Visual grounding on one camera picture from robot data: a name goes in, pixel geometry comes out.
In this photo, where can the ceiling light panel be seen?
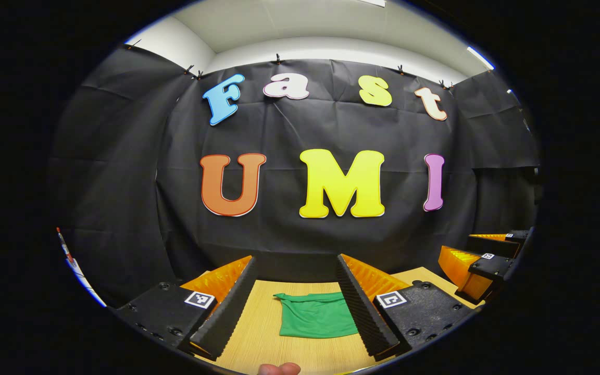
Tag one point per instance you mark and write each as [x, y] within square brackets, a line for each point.
[373, 2]
[480, 57]

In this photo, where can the white printed board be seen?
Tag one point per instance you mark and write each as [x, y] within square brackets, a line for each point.
[73, 265]

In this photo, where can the green T-shirt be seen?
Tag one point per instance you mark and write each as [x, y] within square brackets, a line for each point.
[315, 317]

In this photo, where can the black backdrop cloth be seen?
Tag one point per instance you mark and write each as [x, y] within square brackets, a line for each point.
[279, 135]

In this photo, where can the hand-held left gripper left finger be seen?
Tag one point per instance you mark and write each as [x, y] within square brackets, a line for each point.
[227, 317]

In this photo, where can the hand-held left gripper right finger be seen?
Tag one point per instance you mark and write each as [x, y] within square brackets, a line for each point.
[365, 317]

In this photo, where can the row of black cloth clips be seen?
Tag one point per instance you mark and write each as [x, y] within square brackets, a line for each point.
[277, 58]

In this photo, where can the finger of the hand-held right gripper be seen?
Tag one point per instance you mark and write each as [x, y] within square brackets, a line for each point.
[492, 245]
[492, 265]

